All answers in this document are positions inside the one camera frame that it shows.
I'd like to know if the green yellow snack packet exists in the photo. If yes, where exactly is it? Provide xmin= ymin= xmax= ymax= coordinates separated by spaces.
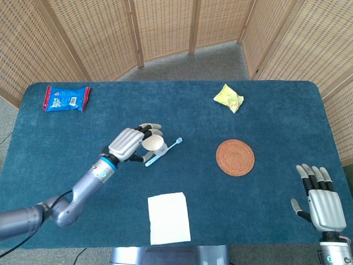
xmin=213 ymin=83 xmax=245 ymax=114

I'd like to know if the light blue toothbrush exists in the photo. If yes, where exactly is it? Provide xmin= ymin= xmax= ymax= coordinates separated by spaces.
xmin=145 ymin=137 xmax=183 ymax=167

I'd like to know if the woven wooden folding screen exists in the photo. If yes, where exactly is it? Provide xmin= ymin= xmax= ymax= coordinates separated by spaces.
xmin=0 ymin=0 xmax=353 ymax=166

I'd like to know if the white paper napkin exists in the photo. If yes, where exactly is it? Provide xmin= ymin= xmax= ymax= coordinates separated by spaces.
xmin=147 ymin=192 xmax=192 ymax=246

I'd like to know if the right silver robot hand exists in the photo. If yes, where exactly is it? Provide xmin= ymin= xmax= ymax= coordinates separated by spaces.
xmin=290 ymin=163 xmax=347 ymax=232

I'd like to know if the woven rattan coaster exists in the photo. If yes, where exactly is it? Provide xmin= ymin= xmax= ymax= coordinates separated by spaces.
xmin=216 ymin=139 xmax=256 ymax=177

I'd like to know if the white paper cup blue flower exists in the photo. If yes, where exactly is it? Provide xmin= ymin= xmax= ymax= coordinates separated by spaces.
xmin=142 ymin=135 xmax=168 ymax=157

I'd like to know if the blue red snack packet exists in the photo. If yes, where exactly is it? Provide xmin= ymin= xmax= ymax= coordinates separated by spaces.
xmin=42 ymin=85 xmax=92 ymax=113

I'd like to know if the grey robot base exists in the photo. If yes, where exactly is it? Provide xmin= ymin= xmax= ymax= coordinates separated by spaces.
xmin=109 ymin=245 xmax=230 ymax=265

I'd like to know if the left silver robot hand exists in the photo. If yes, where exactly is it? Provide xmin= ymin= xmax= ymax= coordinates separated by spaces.
xmin=108 ymin=123 xmax=163 ymax=163

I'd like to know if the dark blue table cloth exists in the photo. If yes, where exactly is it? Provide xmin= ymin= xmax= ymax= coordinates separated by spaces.
xmin=0 ymin=79 xmax=353 ymax=251

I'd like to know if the thin black floor cable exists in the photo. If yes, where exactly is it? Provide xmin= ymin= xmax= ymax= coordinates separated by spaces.
xmin=0 ymin=131 xmax=14 ymax=146

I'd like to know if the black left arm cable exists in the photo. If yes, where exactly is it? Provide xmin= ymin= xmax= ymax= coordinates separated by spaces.
xmin=0 ymin=189 xmax=74 ymax=257

